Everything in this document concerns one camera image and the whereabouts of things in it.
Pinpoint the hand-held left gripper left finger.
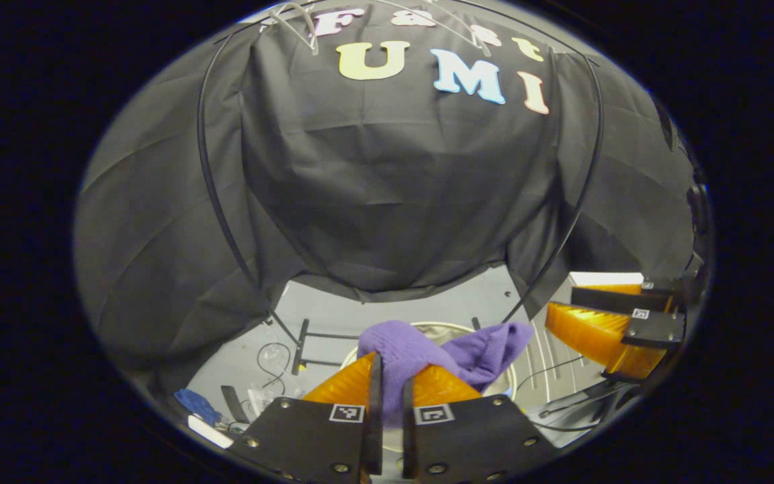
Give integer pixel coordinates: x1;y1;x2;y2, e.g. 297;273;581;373
229;351;384;484

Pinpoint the black backdrop cloth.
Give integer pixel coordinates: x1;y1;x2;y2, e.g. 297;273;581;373
73;3;703;377

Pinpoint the blue cloth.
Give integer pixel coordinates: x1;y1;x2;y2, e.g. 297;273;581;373
173;388;222;425

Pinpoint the flat black bar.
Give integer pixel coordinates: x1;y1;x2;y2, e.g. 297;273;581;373
220;385;251;424

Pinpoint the small white box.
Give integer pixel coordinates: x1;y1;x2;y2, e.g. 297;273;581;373
187;414;234;450

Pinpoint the purple knit cardigan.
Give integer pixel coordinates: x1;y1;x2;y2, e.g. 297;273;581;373
358;320;535;428

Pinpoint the round beige laundry hamper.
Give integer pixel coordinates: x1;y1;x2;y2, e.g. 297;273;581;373
340;321;519;452

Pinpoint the black metal clothes rack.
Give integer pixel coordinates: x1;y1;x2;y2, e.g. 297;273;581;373
196;26;607;377

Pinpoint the black cable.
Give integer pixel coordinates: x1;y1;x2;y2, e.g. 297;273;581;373
255;341;294;392

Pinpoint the white flat board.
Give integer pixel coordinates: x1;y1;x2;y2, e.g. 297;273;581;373
569;271;645;287

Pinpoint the white plastic clothes hanger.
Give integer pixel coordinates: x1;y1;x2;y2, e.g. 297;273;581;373
267;3;321;56
387;0;496;58

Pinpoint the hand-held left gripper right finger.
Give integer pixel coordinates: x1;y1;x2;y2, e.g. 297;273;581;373
400;364;560;484

